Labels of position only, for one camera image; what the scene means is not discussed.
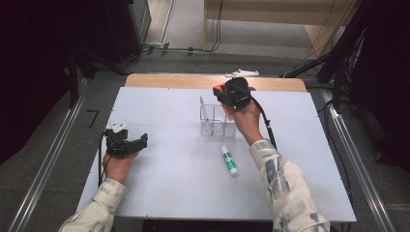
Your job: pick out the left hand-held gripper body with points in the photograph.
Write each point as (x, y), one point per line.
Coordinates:
(117, 145)

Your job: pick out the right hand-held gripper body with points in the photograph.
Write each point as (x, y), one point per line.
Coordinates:
(238, 92)

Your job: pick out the white pen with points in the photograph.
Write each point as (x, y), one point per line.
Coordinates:
(205, 113)

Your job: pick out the clear plastic organizer box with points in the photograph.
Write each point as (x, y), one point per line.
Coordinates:
(216, 124)

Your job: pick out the person's left hand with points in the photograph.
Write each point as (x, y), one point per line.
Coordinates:
(118, 169)

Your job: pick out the person's right hand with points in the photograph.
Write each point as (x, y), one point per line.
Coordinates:
(246, 124)

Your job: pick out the white table board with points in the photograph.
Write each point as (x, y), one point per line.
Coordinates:
(174, 193)

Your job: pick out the white green glue stick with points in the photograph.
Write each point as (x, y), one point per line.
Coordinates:
(229, 161)

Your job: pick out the black metal stand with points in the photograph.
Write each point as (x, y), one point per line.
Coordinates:
(75, 77)

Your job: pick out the white power strip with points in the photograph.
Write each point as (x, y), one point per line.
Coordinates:
(156, 45)

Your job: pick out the light wooden furniture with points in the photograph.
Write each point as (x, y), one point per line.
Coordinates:
(274, 13)

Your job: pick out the dark cabinet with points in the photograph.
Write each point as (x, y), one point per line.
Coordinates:
(132, 29)

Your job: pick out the aluminium rail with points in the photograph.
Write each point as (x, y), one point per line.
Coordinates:
(45, 167)
(357, 167)

